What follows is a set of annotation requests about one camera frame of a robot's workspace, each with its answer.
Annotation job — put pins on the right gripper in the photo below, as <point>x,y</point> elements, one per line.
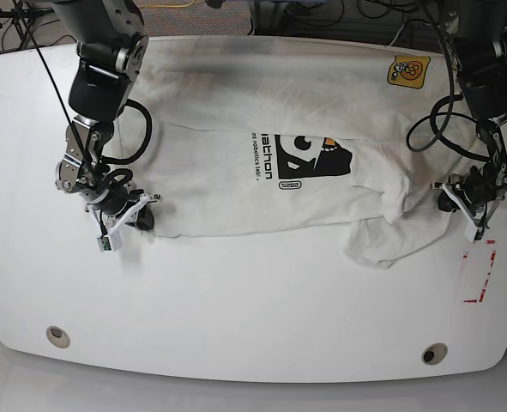
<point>111,210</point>

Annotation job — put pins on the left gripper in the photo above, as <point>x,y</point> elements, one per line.
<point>471,194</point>

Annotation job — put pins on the white printed T-shirt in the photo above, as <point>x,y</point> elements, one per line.
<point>259,135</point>

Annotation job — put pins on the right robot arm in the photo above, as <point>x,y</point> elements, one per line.
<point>110,45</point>

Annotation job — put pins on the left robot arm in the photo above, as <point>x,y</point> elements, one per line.
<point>471,37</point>

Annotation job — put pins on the red tape rectangle marking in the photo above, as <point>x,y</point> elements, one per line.
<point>475,271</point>

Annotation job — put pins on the black tripod stand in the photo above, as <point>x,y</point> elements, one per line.
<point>27,15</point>

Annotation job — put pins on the wrist camera board right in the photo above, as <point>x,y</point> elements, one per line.
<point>110,242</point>

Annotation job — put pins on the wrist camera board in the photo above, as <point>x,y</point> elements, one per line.
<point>474,233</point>
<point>110,242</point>

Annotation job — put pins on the wrist camera board left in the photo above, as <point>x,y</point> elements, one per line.
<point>474,233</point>

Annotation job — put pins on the left table cable grommet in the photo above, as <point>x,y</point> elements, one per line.
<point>57,337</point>

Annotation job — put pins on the table cable grommet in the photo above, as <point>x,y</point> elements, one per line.
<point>57,337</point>
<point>434,354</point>

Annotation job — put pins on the right table cable grommet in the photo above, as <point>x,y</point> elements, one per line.
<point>434,354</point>

